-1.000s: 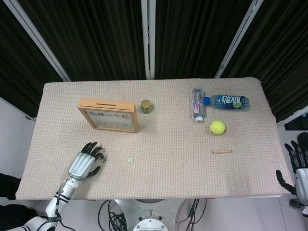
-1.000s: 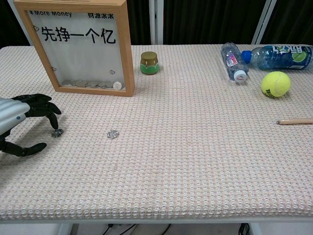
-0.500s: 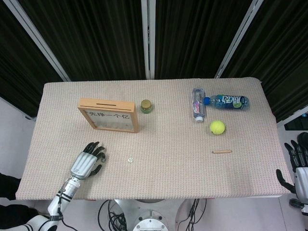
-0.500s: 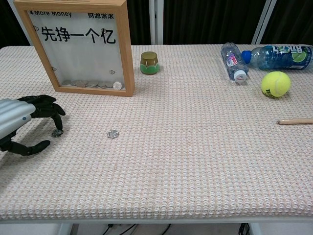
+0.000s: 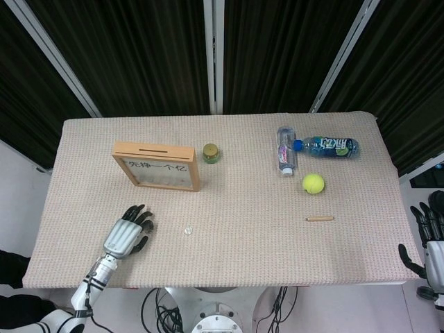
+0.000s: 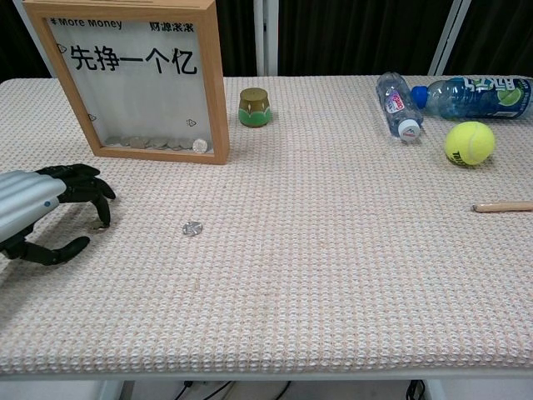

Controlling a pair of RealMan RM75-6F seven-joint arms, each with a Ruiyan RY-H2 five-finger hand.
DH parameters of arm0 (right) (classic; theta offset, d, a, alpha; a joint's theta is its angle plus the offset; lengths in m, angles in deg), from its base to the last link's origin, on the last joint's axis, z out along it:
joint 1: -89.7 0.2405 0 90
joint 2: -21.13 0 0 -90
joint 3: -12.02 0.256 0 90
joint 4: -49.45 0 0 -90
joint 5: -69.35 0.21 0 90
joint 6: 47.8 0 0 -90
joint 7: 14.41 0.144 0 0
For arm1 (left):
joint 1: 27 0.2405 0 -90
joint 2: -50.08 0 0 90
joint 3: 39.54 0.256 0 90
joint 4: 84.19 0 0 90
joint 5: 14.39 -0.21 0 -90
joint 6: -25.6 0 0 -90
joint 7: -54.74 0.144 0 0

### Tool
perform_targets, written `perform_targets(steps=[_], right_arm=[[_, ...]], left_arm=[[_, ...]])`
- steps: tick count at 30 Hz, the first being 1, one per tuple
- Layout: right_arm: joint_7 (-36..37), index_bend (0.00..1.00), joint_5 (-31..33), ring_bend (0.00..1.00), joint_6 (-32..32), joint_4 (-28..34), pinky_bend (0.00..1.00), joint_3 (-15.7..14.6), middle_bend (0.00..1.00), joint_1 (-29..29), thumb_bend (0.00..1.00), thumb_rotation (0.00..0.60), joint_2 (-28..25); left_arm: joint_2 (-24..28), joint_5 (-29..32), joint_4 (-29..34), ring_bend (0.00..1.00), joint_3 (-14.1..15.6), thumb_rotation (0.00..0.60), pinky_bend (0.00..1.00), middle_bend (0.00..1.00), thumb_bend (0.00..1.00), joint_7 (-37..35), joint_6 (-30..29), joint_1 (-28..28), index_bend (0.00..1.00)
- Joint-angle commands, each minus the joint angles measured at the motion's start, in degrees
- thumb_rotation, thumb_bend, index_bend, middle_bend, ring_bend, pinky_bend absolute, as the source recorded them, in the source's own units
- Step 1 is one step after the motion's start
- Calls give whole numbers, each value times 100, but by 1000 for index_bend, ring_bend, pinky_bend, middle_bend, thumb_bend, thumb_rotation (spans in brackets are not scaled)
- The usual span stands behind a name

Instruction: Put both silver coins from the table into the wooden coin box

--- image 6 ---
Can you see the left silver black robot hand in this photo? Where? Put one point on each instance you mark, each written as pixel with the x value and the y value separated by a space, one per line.
pixel 25 196

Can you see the black pleated curtain panel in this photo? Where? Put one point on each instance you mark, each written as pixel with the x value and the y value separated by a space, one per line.
pixel 354 37
pixel 21 50
pixel 495 37
pixel 237 37

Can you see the green gold small jar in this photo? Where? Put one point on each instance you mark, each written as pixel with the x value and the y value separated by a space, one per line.
pixel 254 109

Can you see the beige woven tablecloth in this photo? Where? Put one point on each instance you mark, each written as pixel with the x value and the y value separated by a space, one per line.
pixel 291 271

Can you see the clear small water bottle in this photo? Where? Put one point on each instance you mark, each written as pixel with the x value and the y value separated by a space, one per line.
pixel 395 102

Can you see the yellow tennis ball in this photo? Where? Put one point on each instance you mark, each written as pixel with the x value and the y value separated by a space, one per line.
pixel 469 143

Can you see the blue label drink bottle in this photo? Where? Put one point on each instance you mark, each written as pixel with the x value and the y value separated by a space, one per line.
pixel 479 98

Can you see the short wooden stick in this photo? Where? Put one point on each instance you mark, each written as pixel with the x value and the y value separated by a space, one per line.
pixel 504 206

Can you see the wooden frame coin box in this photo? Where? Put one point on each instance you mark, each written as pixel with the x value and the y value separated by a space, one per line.
pixel 137 104

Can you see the white metal frame post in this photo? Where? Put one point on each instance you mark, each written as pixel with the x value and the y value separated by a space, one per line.
pixel 446 37
pixel 266 37

